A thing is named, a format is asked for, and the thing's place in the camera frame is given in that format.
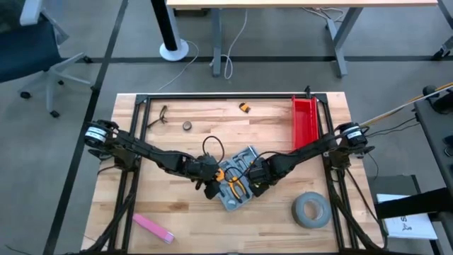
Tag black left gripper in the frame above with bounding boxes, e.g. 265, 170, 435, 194
187, 155, 225, 200

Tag pliers yellow black handles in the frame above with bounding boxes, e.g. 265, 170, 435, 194
226, 176, 249, 203

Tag grey-blue plastic tool case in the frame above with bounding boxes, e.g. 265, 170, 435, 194
214, 144, 261, 213

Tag black safety glasses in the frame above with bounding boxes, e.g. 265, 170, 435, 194
146, 104, 171, 130

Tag pink flat box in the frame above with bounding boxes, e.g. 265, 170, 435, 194
132, 212, 176, 245

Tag grey floor box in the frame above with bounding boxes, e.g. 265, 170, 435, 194
367, 174, 423, 199

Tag black flat bar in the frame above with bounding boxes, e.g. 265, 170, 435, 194
373, 187, 453, 221

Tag white printed paper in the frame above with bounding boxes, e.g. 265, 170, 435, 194
376, 193, 440, 242

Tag white rod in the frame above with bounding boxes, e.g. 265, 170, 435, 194
360, 86, 453, 128

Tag black side table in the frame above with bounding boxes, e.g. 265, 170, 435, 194
413, 84, 453, 199

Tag wooden desk grey legs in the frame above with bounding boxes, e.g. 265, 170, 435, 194
165, 0, 453, 79

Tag black caster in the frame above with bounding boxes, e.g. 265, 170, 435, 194
432, 35, 453, 62

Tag grey office chair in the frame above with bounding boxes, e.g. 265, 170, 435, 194
0, 0, 93, 118

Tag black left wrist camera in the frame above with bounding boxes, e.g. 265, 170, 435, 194
196, 152, 214, 168

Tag grey duct tape roll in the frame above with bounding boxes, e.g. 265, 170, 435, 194
291, 191, 333, 230

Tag red bin wall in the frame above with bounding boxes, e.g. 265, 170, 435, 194
290, 94, 321, 152

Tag black aluminium table frame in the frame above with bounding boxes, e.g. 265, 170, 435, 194
79, 91, 389, 255

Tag white floor cable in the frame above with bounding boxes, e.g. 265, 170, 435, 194
156, 40, 201, 93
220, 8, 249, 81

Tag black floor cables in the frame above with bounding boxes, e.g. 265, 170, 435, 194
366, 117, 419, 139

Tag grey pedestal column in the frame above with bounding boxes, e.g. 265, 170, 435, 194
149, 0, 191, 62

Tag white cable bundle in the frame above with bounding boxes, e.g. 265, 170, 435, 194
302, 6, 347, 23

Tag yellow cable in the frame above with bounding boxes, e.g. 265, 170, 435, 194
406, 82, 453, 106

